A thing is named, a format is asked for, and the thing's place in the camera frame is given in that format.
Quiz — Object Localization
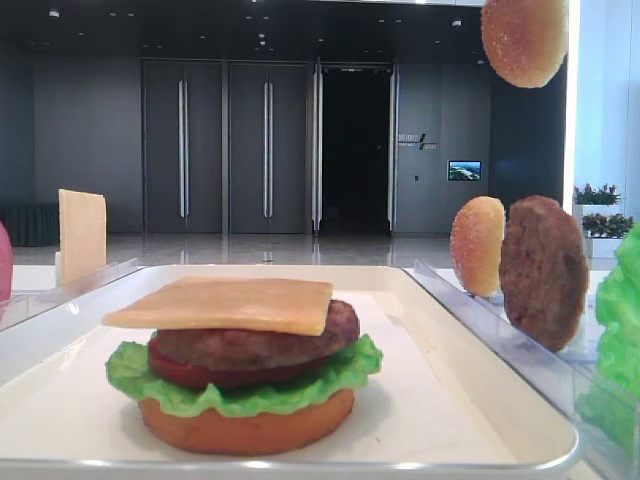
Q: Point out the spare burger bun right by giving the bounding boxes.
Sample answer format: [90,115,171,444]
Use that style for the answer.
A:
[450,196,505,297]

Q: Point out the wall display screen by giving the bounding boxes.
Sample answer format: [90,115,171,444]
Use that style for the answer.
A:
[447,160,482,182]

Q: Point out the standing cheese slice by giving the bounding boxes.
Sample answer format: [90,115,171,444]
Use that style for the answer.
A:
[58,189,107,285]

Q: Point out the dark double doors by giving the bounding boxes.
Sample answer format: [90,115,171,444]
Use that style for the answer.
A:
[142,60,313,234]

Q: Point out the potted plants planter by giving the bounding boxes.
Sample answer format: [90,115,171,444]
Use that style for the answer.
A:
[573,184,634,259]

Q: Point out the clear long rail left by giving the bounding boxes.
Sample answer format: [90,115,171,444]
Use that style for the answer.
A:
[1,258,140,331]

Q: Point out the cheese slice on burger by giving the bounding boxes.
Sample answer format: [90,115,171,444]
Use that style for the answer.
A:
[103,277,333,336]

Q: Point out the standing meat patty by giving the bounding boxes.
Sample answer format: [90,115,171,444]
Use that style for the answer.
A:
[499,195,589,352]

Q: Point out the clear long rail right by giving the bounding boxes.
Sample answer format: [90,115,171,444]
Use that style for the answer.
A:
[410,260,639,479]

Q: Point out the standing green lettuce leaf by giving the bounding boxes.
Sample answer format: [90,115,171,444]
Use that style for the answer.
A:
[577,226,639,451]

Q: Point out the lettuce on burger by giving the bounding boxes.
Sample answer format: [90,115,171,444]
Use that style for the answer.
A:
[105,334,383,418]

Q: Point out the clear long rail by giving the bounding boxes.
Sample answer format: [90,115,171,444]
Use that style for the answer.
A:
[1,258,140,331]
[410,260,639,479]

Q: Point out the meat patty on burger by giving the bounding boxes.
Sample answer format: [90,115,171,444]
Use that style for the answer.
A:
[150,300,360,371]

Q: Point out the white metal tray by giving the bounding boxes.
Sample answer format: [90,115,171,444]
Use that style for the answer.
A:
[1,265,580,479]

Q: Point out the standing red tomato slice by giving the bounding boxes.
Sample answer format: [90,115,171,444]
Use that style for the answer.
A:
[0,224,14,302]

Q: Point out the tomato slice on burger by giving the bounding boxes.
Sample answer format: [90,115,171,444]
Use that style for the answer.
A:
[148,338,327,389]

